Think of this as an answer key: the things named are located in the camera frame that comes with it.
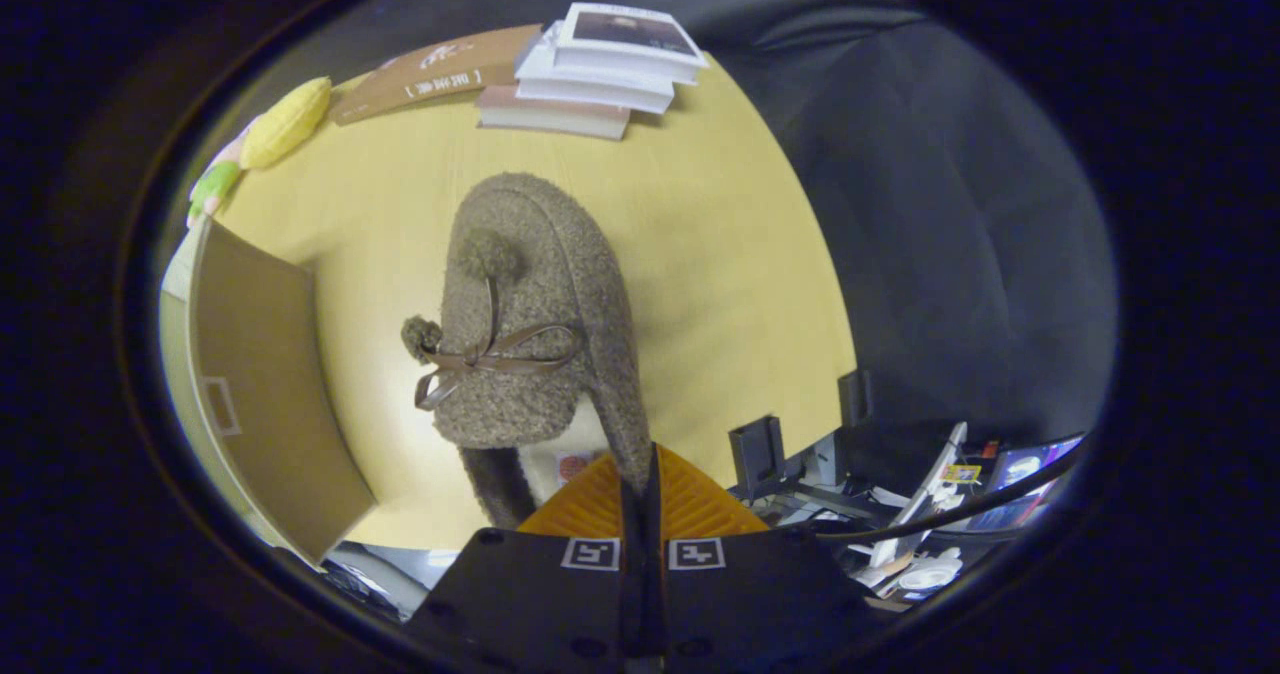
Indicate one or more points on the black table clamp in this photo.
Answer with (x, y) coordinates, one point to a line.
(855, 394)
(755, 454)

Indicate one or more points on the pink and green plush toy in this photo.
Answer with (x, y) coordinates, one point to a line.
(212, 186)

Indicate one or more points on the brown fuzzy bow shoe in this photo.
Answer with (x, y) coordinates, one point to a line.
(530, 394)

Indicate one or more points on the pink book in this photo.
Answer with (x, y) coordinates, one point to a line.
(550, 119)

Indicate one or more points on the yellow round plush cushion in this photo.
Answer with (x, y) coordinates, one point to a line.
(285, 124)

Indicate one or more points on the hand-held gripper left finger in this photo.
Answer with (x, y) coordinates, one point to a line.
(530, 604)

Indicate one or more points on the plain white book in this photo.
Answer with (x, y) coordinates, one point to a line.
(590, 89)

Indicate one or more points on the lit screen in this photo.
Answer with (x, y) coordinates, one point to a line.
(1025, 469)

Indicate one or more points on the black backdrop cloth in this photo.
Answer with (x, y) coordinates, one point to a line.
(950, 204)

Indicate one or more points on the white stand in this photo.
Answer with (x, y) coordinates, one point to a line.
(925, 494)

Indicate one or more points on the brown book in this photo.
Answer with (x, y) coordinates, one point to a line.
(430, 79)

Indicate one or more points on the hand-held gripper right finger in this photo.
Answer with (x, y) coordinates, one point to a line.
(750, 594)

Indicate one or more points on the beige fabric storage box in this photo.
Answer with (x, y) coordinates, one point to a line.
(270, 394)

